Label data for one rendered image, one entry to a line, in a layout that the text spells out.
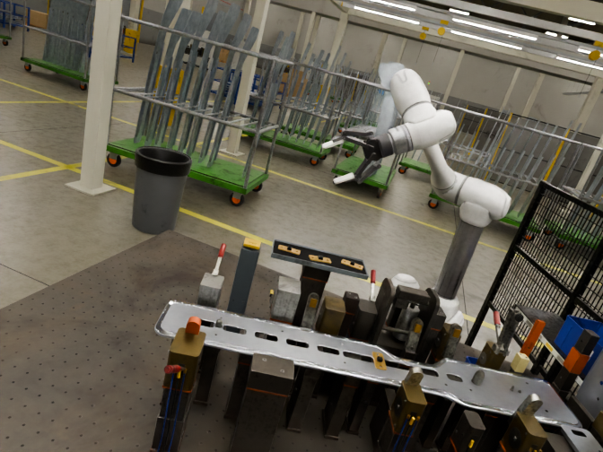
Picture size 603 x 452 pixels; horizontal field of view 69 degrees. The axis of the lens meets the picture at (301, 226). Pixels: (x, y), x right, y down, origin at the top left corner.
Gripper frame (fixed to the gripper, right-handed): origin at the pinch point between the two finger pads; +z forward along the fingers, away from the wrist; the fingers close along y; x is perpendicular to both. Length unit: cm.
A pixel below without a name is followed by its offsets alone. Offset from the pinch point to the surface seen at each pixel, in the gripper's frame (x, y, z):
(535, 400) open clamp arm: 61, -62, -33
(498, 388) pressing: 46, -76, -29
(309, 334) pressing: 29, -42, 25
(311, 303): 22.0, -36.6, 21.3
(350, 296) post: 16.1, -44.4, 8.4
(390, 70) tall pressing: -597, -173, -147
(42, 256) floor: -149, -69, 224
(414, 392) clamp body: 56, -49, -1
